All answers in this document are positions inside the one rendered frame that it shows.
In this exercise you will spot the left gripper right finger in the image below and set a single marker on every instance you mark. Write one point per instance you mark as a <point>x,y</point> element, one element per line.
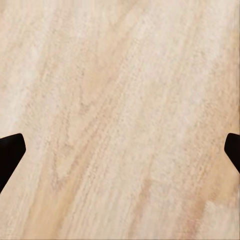
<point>232,149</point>

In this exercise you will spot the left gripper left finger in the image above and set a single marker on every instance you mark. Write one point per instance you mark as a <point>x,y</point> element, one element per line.
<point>12,149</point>

